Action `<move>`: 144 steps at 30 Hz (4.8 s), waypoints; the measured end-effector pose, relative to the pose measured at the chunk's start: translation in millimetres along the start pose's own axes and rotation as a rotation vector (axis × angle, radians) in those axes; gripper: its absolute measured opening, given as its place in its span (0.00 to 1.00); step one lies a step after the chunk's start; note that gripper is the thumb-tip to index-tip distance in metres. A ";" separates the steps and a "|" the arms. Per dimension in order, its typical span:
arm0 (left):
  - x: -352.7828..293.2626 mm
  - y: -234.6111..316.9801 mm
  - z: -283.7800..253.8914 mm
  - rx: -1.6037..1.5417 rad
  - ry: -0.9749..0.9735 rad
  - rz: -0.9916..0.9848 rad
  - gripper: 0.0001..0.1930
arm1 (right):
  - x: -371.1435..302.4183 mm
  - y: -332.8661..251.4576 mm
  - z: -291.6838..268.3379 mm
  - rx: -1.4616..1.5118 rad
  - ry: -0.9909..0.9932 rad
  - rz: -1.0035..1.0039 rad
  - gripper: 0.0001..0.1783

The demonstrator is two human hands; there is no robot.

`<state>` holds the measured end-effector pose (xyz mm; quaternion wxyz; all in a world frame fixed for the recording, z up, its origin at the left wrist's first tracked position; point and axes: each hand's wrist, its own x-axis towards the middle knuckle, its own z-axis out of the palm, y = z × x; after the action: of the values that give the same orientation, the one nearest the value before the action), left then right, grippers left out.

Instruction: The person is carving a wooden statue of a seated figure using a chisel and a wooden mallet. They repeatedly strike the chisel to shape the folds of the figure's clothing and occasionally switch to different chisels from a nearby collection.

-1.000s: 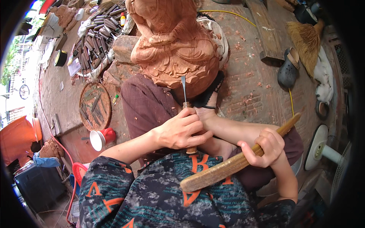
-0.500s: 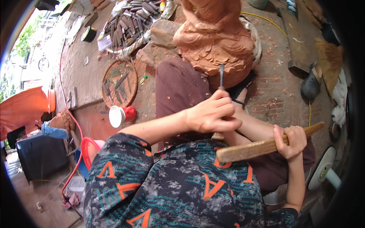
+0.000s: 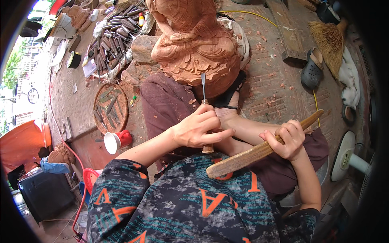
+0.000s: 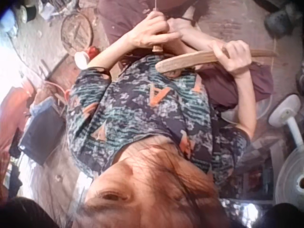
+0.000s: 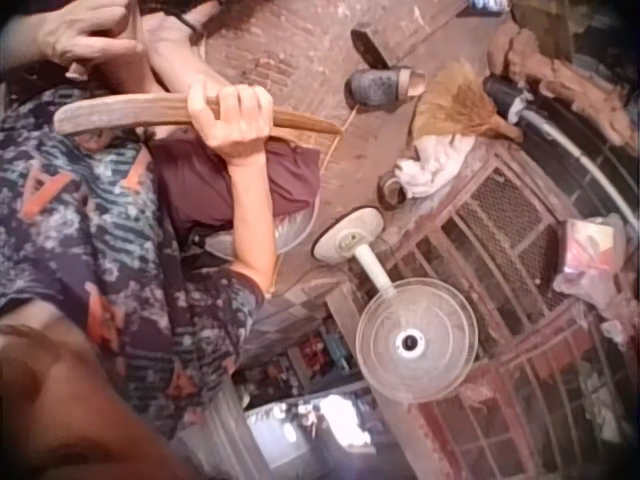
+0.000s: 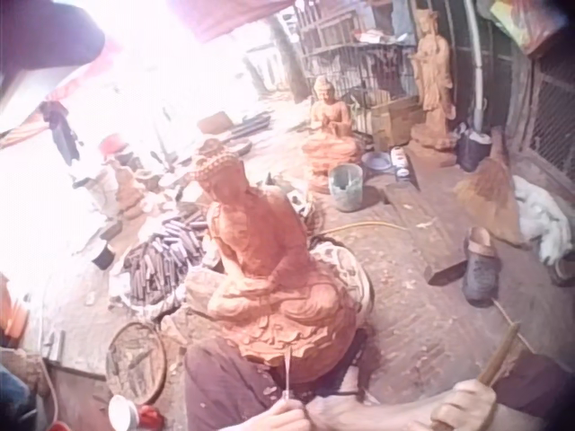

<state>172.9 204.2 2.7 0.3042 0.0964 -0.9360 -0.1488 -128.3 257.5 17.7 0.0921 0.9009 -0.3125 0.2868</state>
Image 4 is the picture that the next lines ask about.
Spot person's left hand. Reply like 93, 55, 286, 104
129, 11, 183, 50

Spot person's right hand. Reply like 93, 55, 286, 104
211, 39, 253, 77

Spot wooden spindle with thin rod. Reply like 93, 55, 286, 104
152, 0, 165, 55

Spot wooden stick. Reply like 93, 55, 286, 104
154, 48, 278, 74

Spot person's legs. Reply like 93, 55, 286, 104
97, 0, 274, 110

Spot grey shoes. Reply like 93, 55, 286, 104
264, 2, 304, 38

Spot red round object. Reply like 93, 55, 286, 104
86, 46, 100, 59

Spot white plastic cup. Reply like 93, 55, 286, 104
74, 51, 90, 70

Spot round woven basket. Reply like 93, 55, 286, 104
59, 11, 94, 57

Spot white standing fan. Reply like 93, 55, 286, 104
268, 94, 304, 205

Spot black pot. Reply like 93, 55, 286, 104
20, 3, 40, 23

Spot dark blue bag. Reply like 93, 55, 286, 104
18, 97, 67, 166

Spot orange cable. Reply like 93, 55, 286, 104
44, 80, 71, 100

